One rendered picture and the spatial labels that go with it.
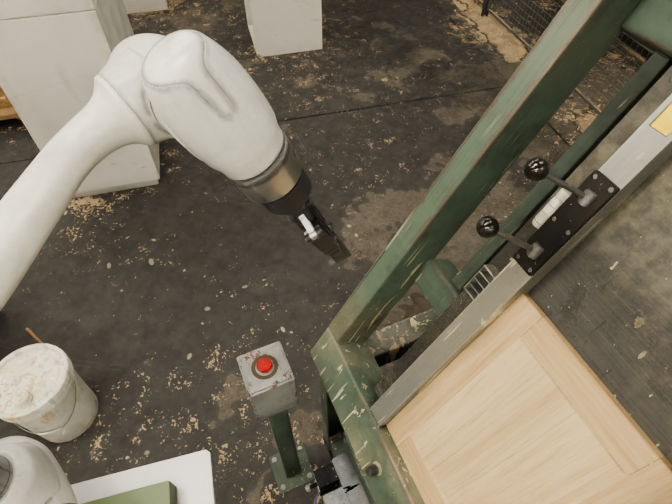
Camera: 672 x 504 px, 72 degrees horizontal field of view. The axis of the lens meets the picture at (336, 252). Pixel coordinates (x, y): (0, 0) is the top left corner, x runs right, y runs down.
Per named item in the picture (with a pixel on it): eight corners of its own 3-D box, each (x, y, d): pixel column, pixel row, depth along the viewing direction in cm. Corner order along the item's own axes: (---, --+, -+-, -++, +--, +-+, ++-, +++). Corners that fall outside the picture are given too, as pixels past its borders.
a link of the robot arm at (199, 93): (306, 133, 55) (247, 100, 62) (231, 21, 42) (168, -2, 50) (244, 200, 54) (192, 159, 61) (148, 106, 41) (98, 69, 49)
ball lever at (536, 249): (529, 254, 83) (469, 224, 80) (544, 239, 81) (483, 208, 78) (536, 267, 80) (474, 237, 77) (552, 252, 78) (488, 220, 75)
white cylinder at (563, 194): (567, 188, 82) (536, 221, 86) (559, 186, 80) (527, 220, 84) (579, 199, 80) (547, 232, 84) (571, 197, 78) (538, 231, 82)
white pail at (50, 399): (38, 387, 211) (-24, 336, 174) (106, 371, 216) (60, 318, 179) (27, 458, 191) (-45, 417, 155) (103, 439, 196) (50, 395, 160)
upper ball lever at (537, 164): (579, 203, 77) (515, 168, 74) (596, 186, 75) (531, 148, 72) (588, 215, 74) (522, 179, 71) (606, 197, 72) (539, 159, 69)
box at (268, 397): (246, 384, 133) (235, 355, 119) (285, 369, 136) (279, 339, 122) (258, 423, 126) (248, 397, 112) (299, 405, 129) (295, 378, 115)
